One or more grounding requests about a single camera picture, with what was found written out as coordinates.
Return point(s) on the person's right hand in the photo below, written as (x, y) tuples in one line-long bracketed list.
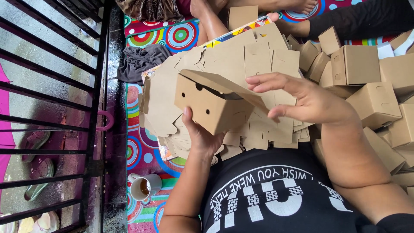
[(312, 100)]

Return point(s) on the person's left hand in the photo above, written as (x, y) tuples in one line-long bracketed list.
[(202, 137)]

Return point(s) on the kraft cardboard box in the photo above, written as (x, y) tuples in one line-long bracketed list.
[(210, 106)]

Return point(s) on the colourful circle patterned mat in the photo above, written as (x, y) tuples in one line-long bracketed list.
[(144, 152)]

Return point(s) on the heap of assembled cardboard boxes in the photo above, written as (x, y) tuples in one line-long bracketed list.
[(372, 93)]

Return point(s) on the white mug with tea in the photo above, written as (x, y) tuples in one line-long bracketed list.
[(147, 187)]

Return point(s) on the pile of flat cardboard blanks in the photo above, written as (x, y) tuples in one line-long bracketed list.
[(233, 58)]

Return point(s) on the grey crumpled cloth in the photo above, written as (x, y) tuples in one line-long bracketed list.
[(142, 63)]

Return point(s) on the person's black printed shirt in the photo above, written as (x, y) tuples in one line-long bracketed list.
[(278, 197)]

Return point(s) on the white paper boxes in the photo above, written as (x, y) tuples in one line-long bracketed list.
[(396, 45)]

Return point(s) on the brown patterned cloth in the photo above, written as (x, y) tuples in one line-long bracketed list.
[(152, 9)]

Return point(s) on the black metal gate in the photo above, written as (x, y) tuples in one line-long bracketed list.
[(58, 113)]

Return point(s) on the green sandal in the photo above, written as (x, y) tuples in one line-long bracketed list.
[(40, 179), (36, 144)]

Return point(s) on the pale sandals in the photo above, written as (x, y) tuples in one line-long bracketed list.
[(38, 224)]

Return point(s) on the pink umbrella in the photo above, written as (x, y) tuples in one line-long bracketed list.
[(5, 129)]

